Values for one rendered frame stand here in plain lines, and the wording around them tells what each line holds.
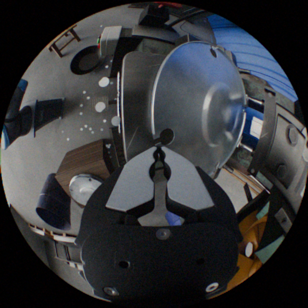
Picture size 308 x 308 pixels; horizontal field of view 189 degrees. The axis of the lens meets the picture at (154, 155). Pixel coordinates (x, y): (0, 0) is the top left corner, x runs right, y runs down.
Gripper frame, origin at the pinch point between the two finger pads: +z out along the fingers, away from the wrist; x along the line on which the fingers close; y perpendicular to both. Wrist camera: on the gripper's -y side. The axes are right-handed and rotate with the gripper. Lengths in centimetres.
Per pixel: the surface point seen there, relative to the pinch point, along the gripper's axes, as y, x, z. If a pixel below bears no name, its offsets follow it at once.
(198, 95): -6.3, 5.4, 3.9
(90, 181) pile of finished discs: 36, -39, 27
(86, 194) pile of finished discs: 45, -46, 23
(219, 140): 1.3, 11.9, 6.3
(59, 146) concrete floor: 21, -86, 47
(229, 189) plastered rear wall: 109, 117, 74
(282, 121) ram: -7.5, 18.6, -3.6
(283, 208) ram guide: 3.9, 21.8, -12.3
